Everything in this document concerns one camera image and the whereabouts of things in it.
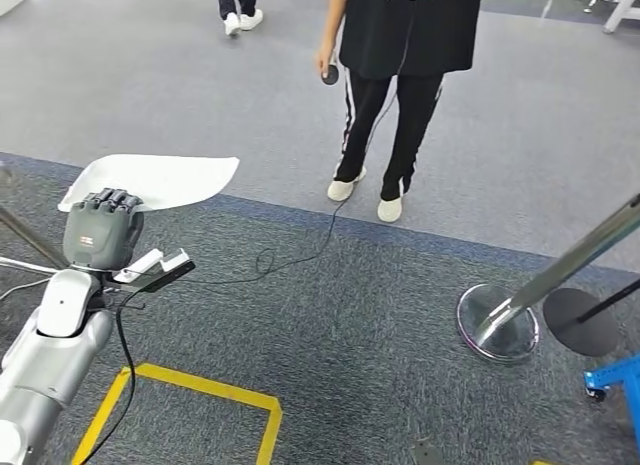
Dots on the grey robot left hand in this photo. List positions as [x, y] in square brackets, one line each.
[103, 233]

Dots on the white curved plastic panel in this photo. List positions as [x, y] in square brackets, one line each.
[160, 177]

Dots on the yellow floor tape square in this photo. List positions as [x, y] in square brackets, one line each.
[200, 384]

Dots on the person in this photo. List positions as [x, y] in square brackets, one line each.
[244, 18]
[410, 31]

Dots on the black handheld controller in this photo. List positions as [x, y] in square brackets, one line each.
[330, 74]

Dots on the black robot right foot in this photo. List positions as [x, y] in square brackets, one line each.
[425, 454]

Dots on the chrome stanchion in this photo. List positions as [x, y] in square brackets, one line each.
[500, 329]

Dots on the white furniture leg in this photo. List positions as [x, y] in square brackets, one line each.
[623, 11]

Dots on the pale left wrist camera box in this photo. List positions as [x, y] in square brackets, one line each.
[175, 258]

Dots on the black camera bracket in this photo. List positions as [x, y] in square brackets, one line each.
[170, 276]

